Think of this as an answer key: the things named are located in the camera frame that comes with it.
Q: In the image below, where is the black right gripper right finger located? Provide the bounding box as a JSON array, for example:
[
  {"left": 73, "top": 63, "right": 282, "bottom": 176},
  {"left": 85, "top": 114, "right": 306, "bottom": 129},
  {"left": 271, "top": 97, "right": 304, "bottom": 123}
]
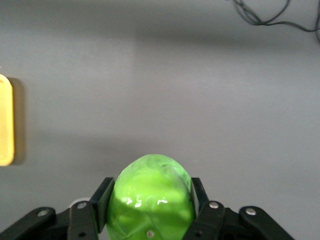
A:
[{"left": 184, "top": 177, "right": 296, "bottom": 240}]

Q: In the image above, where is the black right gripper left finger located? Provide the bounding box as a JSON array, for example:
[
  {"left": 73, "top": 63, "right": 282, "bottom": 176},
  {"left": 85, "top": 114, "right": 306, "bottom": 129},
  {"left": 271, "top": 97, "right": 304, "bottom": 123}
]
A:
[{"left": 0, "top": 176, "right": 116, "bottom": 240}]

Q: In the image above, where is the green apple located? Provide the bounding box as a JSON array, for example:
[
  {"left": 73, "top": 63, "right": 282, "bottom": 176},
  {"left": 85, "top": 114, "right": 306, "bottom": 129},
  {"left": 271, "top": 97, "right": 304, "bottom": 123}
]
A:
[{"left": 105, "top": 153, "right": 196, "bottom": 240}]

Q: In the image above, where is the yellow plastic tray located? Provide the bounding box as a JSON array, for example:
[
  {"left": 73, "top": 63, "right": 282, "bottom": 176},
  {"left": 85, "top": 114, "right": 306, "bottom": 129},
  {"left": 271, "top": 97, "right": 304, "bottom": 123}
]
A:
[{"left": 0, "top": 73, "right": 15, "bottom": 167}]

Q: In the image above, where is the thin black tangled cable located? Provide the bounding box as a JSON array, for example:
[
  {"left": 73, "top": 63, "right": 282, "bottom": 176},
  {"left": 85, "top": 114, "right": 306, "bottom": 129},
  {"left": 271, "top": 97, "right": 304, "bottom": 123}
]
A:
[{"left": 226, "top": 0, "right": 320, "bottom": 44}]

